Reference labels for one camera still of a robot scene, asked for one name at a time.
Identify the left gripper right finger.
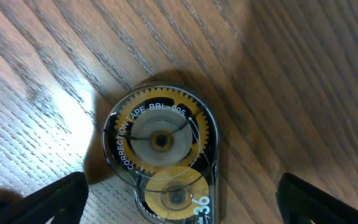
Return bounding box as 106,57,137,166
277,172,358,224

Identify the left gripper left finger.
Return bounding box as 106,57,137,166
0,172,89,223

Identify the correction tape dispenser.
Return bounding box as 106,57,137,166
101,82,219,224

